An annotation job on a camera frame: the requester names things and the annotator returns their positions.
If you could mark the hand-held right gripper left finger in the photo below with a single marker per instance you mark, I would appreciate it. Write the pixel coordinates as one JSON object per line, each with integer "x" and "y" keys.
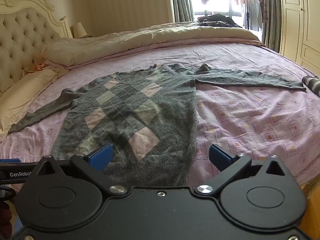
{"x": 102, "y": 156}

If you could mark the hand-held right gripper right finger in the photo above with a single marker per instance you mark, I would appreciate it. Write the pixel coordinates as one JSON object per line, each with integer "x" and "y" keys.
{"x": 220, "y": 156}

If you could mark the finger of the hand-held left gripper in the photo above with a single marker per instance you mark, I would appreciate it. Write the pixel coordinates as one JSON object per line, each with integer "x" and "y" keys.
{"x": 10, "y": 160}

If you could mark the grey argyle knit sweater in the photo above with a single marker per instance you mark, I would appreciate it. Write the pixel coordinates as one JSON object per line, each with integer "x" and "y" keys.
{"x": 130, "y": 110}

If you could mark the pile of dark clothes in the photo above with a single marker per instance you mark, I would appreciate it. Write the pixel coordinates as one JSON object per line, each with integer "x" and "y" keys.
{"x": 217, "y": 20}

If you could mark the drying rack with hanging clothes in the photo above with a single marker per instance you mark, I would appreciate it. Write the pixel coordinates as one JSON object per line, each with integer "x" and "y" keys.
{"x": 256, "y": 7}

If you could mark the dark red cloth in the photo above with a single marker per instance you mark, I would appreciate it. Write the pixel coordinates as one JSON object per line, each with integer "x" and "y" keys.
{"x": 4, "y": 217}

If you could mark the bed with pink patterned sheet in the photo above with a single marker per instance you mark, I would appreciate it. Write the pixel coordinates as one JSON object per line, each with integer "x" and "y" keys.
{"x": 250, "y": 120}

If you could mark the cream pillow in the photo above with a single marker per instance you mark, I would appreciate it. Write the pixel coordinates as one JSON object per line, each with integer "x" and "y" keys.
{"x": 27, "y": 87}

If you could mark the rolled striped cloth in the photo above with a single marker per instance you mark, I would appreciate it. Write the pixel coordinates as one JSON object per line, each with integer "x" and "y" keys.
{"x": 312, "y": 85}

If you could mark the cream tufted headboard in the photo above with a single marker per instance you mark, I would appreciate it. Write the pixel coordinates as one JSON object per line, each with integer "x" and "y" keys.
{"x": 22, "y": 35}

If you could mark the cream table lamp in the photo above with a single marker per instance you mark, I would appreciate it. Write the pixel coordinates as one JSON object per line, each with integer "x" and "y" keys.
{"x": 79, "y": 29}

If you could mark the beige duvet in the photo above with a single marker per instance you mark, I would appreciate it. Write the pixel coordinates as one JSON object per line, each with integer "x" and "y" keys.
{"x": 160, "y": 37}

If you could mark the grey green curtain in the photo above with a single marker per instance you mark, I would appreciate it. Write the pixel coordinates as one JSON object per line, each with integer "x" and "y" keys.
{"x": 271, "y": 12}
{"x": 182, "y": 0}

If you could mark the cream wardrobe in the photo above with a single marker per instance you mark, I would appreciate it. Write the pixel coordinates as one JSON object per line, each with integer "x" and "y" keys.
{"x": 300, "y": 17}

